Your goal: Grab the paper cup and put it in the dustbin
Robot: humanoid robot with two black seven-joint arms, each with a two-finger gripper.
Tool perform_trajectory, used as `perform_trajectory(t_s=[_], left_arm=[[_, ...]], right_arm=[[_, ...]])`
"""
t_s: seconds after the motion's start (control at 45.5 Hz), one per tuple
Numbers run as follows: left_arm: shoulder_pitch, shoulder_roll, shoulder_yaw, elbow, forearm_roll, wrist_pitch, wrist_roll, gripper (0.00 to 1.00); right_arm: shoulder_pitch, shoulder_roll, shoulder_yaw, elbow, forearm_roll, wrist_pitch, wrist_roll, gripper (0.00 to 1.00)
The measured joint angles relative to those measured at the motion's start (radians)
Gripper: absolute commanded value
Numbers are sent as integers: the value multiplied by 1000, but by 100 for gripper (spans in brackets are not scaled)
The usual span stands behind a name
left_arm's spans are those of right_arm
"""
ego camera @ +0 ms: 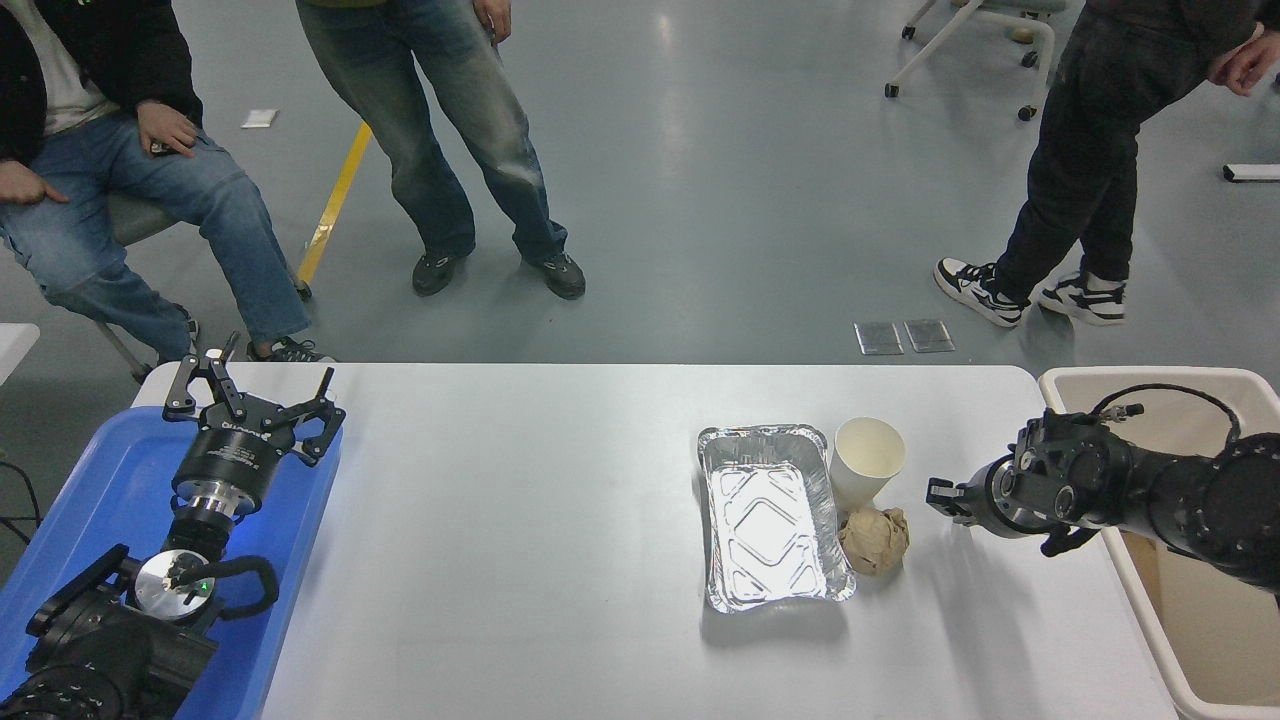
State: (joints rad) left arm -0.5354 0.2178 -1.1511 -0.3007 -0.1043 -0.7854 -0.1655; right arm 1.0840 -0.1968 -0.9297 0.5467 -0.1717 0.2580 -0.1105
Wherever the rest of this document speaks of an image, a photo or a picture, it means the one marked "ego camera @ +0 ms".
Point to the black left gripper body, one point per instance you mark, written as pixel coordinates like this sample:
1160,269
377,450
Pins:
235,445

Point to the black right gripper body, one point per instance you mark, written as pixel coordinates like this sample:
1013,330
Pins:
992,495

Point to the white paper cup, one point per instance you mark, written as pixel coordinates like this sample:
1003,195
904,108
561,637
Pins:
865,460

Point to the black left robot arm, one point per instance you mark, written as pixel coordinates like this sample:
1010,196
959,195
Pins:
100,660

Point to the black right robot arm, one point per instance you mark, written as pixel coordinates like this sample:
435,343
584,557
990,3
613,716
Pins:
1190,500

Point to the person's left hand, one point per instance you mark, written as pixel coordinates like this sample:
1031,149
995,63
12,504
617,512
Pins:
165,128

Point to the person's right hand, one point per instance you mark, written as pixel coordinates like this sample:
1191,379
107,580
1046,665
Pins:
25,185

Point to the person's hand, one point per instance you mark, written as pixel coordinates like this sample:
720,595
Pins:
1250,62
493,15

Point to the crumpled tan paper ball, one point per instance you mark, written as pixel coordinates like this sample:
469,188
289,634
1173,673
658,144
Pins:
875,542

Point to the blue plastic tray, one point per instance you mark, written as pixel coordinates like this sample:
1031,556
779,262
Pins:
110,470

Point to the metal floor plate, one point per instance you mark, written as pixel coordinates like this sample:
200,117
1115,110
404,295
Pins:
879,338
930,336

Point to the silver foil tray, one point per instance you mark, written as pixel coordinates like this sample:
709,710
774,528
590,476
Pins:
765,520

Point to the person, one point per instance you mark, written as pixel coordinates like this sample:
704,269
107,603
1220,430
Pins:
200,200
430,120
1090,130

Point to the grey metal-legged chair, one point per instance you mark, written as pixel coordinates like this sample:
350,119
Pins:
140,215

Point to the small white side table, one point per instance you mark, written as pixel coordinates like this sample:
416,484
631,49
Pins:
15,345

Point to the yellow floor tape line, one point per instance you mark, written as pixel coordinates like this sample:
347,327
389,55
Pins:
335,200

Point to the large pale plastic bin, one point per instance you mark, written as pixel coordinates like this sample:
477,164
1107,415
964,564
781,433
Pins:
1210,650

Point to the white tube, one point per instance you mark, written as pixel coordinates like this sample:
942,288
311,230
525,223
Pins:
1255,173

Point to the white wheeled chair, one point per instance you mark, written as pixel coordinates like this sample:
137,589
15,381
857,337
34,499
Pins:
1010,6

